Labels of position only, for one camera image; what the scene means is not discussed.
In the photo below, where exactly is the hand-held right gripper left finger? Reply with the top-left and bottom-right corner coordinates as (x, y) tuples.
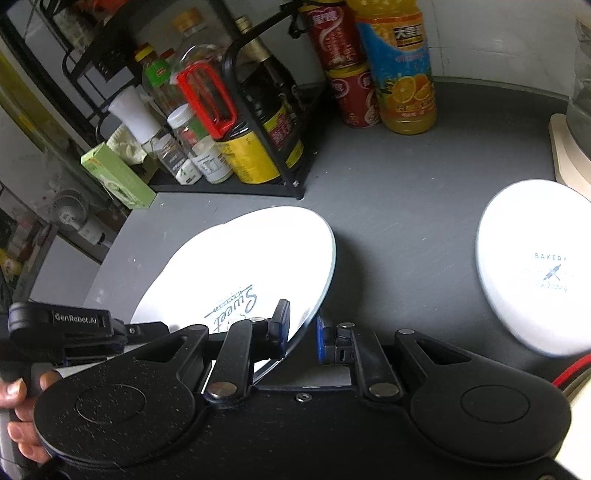
(129, 299), (293, 402)

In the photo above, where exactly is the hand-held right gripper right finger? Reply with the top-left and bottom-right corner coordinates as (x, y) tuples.
(316, 318), (505, 404)

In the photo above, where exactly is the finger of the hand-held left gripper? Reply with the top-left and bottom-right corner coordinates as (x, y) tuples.
(113, 322), (172, 344)

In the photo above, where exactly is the white plate leaf print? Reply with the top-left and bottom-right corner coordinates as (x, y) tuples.
(130, 224), (227, 326)

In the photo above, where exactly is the large white plate blue print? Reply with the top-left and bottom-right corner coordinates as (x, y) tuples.
(157, 206), (337, 384)

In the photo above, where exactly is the person's left hand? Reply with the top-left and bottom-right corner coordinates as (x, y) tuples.
(0, 371), (63, 467)

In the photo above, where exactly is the small white fan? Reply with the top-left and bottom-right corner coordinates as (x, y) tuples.
(51, 188), (114, 247)

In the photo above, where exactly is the black metal rack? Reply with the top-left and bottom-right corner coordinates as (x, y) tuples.
(39, 0), (324, 200)

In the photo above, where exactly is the green cardboard box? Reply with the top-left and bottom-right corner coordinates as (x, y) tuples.
(81, 142), (158, 210)

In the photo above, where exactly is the clear spice jar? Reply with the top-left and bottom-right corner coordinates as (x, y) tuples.
(154, 136), (201, 185)

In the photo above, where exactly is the white plastic jar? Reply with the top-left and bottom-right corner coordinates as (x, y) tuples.
(191, 138), (234, 183)

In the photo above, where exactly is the crumpled white cloth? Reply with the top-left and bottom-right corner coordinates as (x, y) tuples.
(107, 124), (148, 166)

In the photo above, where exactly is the dark sauce bottle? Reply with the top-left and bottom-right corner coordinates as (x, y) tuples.
(233, 16), (305, 171)

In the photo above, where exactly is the red label jar white cap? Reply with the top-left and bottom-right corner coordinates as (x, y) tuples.
(167, 104), (208, 148)

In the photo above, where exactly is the small white plate blue print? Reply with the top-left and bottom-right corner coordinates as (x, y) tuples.
(475, 179), (591, 357)

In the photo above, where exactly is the red drink can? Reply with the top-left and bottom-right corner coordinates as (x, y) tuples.
(299, 0), (368, 71)
(324, 62), (382, 128)

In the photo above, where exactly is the orange juice bottle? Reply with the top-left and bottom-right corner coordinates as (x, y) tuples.
(346, 0), (437, 136)

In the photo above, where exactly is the green label sauce bottle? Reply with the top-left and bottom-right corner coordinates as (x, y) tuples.
(134, 42), (185, 116)

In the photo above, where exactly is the cream kettle base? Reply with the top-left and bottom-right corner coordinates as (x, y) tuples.
(549, 113), (591, 201)

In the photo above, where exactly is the oil bottle with red handle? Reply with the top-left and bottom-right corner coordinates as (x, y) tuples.
(171, 9), (283, 185)

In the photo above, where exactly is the red wire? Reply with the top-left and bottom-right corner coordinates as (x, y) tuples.
(551, 355), (591, 388)

